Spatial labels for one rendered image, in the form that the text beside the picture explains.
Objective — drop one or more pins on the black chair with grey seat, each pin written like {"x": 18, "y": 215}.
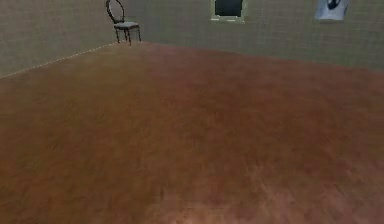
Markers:
{"x": 126, "y": 25}

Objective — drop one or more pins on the pale blue framed picture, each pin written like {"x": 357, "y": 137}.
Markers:
{"x": 331, "y": 10}

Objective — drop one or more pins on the dark window with pale frame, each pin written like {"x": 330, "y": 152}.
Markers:
{"x": 228, "y": 8}

